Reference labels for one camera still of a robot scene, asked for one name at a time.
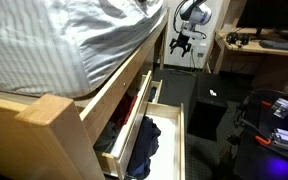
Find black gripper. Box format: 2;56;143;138
169;33;193;57

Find shallow wooden drawer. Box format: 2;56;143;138
93;69;153;179

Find navy folded garment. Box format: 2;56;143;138
147;85;158;103

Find black headphones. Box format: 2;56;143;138
225;31;252;48

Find wooden desk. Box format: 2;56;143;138
205;0;288;91

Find black computer tower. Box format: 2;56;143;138
187;72;229;142

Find red garment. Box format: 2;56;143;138
117;94;139;127

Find navy clothes pile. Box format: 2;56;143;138
127;115;162;179

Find black monitor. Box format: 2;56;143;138
236;0;288;37

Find black keyboard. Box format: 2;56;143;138
258;39;288;52

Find dark grey garment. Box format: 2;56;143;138
93;119;122;155

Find mattress with grey sheet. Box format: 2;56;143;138
0;0;168;99

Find black robot stand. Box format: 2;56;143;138
217;88;288;180

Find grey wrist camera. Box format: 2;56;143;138
183;29;202;41

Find white wall outlet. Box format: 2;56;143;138
196;43;207;60

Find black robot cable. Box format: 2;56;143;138
173;0;189;34

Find black clamp orange handle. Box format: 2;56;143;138
237;93;274;111
228;118;272;148

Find wooden bed frame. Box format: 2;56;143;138
0;6;170;180

